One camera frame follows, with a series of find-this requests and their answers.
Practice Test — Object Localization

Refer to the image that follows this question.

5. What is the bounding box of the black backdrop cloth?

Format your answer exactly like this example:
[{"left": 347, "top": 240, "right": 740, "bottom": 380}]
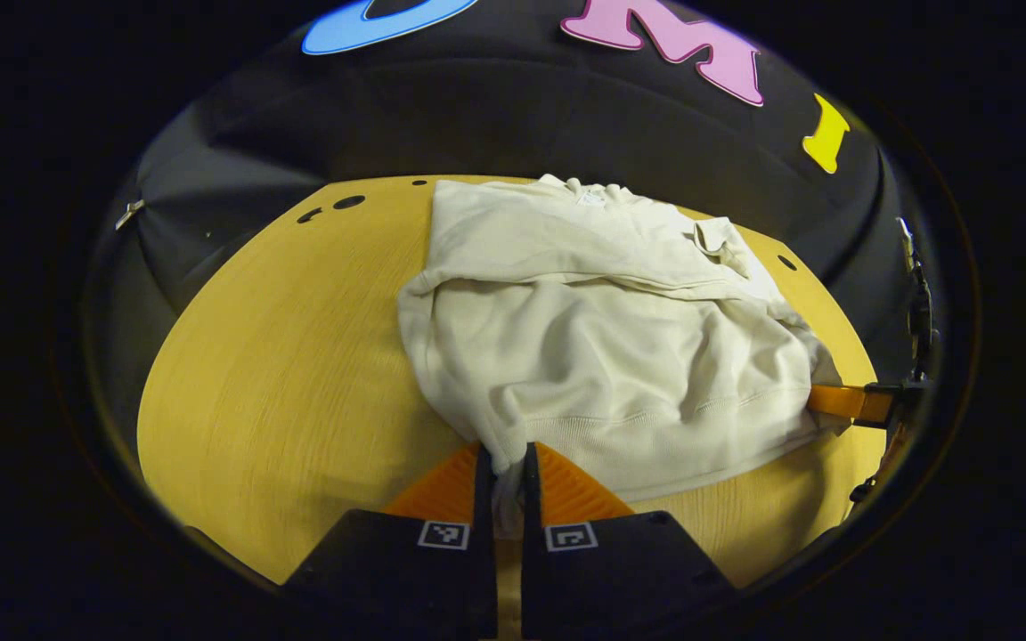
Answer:
[{"left": 85, "top": 0, "right": 924, "bottom": 419}]

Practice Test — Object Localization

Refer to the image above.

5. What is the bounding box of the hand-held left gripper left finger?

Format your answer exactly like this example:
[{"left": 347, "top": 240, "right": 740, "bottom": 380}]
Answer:
[{"left": 284, "top": 443, "right": 499, "bottom": 641}]

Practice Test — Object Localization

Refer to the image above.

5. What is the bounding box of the cream white sweatshirt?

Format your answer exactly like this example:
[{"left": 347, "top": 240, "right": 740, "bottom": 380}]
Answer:
[{"left": 397, "top": 174, "right": 843, "bottom": 537}]

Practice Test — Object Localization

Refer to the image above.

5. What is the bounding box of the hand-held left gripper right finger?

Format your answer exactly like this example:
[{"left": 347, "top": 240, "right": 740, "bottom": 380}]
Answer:
[{"left": 522, "top": 442, "right": 737, "bottom": 640}]

